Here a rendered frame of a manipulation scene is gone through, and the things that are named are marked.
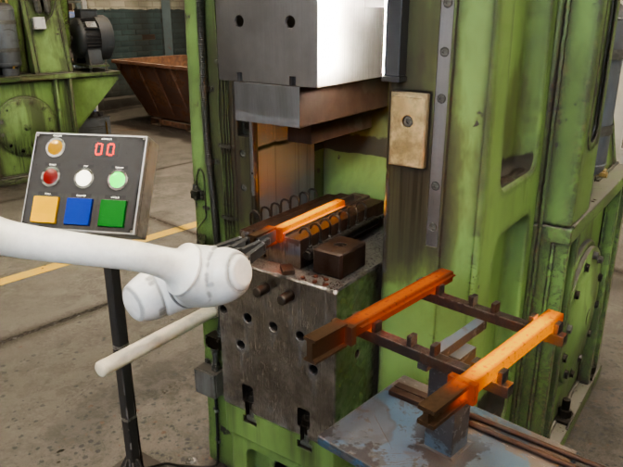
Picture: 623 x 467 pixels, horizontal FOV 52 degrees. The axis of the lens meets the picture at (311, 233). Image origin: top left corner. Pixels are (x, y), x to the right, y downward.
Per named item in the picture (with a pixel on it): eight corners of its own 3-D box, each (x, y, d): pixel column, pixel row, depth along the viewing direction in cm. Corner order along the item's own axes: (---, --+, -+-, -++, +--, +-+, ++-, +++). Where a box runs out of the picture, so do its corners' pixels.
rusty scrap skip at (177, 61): (201, 141, 764) (197, 68, 735) (115, 122, 884) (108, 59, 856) (273, 128, 847) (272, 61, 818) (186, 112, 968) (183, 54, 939)
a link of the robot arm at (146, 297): (181, 302, 142) (219, 296, 134) (125, 333, 131) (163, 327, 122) (163, 258, 141) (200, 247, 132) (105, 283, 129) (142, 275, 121)
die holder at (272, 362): (333, 450, 163) (336, 291, 148) (222, 400, 184) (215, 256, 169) (428, 358, 206) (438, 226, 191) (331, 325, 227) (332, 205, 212)
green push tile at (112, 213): (122, 227, 171) (126, 200, 173) (96, 226, 172) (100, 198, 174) (125, 229, 173) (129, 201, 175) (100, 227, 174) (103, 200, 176)
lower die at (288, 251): (300, 269, 160) (300, 237, 158) (240, 252, 171) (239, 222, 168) (382, 224, 193) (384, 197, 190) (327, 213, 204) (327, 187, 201)
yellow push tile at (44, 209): (54, 223, 175) (58, 196, 176) (29, 221, 176) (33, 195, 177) (58, 224, 177) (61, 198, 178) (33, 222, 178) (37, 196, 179)
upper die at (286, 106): (299, 128, 148) (299, 86, 145) (235, 119, 159) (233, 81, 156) (387, 106, 181) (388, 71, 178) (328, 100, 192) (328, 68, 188)
